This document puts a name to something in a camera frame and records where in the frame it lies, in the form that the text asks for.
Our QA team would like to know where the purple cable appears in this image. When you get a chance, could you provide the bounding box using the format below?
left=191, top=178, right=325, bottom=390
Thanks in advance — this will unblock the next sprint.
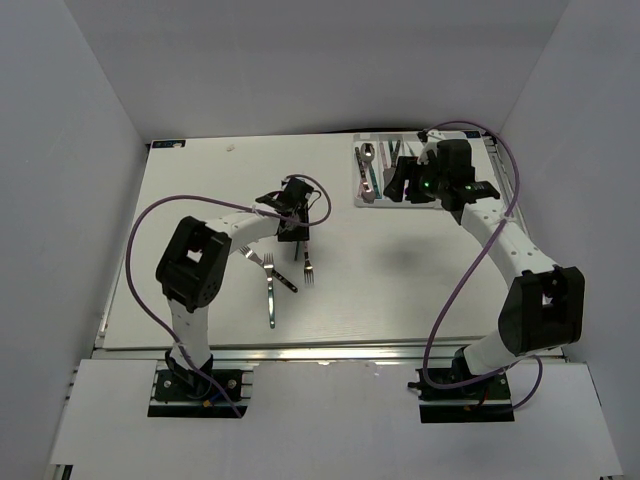
left=422, top=119, right=544, bottom=411
left=127, top=174, right=334, bottom=419

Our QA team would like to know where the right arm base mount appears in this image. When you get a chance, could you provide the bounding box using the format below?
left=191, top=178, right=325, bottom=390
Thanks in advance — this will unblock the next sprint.
left=407, top=369, right=515, bottom=424

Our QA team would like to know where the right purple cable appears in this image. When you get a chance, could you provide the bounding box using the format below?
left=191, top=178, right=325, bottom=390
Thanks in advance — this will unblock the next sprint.
left=422, top=119, right=544, bottom=411

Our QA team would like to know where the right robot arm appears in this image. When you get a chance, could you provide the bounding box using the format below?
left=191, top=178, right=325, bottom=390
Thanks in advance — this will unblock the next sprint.
left=384, top=139, right=585, bottom=399

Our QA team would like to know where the pink handled spoon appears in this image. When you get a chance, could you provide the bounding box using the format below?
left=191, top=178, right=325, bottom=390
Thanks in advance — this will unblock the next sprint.
left=358, top=177, right=376, bottom=204

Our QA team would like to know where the white divided utensil tray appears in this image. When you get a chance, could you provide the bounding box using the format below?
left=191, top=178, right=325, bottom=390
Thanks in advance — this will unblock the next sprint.
left=352, top=130, right=495, bottom=210

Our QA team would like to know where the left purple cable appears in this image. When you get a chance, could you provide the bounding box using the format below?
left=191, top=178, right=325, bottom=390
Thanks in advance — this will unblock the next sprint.
left=127, top=174, right=334, bottom=419

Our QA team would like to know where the teal handled knife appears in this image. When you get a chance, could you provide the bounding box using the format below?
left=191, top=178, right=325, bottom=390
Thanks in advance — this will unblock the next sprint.
left=391, top=140, right=401, bottom=167

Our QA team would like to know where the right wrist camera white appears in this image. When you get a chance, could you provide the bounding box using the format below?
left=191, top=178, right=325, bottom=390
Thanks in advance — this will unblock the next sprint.
left=417, top=129, right=446, bottom=152

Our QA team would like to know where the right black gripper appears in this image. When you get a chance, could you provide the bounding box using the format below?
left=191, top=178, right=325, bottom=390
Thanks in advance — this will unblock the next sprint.
left=382, top=157, right=448, bottom=205

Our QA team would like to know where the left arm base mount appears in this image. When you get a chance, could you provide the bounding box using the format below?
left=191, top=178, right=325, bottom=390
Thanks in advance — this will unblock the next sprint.
left=147, top=367, right=253, bottom=420

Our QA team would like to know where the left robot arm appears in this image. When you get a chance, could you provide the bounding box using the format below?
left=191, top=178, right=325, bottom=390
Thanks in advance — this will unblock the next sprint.
left=156, top=176, right=314, bottom=399

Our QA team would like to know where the teal handled spoon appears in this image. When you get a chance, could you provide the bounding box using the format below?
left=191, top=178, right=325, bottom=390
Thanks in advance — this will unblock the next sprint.
left=360, top=142, right=381, bottom=199

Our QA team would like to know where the pink handled fork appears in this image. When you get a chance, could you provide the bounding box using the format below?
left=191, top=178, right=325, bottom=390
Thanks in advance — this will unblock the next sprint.
left=303, top=241, right=315, bottom=286

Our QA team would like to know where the dark handled spoon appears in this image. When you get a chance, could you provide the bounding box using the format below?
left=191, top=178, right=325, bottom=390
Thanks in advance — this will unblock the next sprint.
left=354, top=147, right=367, bottom=183

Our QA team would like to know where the dark speckled handled fork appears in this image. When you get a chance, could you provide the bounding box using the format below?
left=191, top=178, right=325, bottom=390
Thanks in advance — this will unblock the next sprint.
left=239, top=246, right=299, bottom=293

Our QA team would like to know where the teal handled fork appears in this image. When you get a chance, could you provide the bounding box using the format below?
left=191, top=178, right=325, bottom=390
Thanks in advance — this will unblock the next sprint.
left=263, top=253, right=276, bottom=329

